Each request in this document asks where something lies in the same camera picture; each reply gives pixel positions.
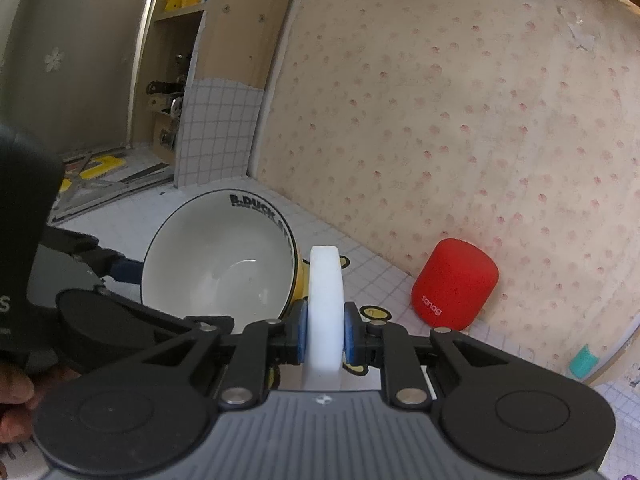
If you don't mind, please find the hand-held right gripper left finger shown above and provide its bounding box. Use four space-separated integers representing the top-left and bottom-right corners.
137 301 308 408

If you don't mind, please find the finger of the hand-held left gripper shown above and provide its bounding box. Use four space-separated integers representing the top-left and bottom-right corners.
39 229 145 285
149 306 236 345

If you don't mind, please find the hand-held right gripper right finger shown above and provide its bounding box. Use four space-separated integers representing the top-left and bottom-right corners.
342 301 506 408

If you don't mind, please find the white sponge block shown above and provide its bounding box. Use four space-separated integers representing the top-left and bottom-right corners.
300 245 347 392

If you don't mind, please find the yellow ceramic bowl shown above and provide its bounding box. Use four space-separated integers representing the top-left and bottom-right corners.
141 192 307 333

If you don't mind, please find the person's left hand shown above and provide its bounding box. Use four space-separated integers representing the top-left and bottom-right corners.
0 361 82 444

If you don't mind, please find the yellow hand tool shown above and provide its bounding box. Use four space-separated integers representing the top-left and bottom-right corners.
79 156 126 181

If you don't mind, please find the red round speaker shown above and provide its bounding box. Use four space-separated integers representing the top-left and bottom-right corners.
411 238 500 331

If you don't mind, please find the metal hardware pile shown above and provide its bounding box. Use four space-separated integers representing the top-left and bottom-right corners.
145 52 194 122

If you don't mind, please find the wooden cabinet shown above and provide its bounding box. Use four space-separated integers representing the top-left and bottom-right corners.
125 0 303 192

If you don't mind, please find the teal capped small bottle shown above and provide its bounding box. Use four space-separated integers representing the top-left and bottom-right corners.
568 343 599 380

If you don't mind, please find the metal ruler frame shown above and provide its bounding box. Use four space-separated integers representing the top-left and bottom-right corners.
49 146 177 224

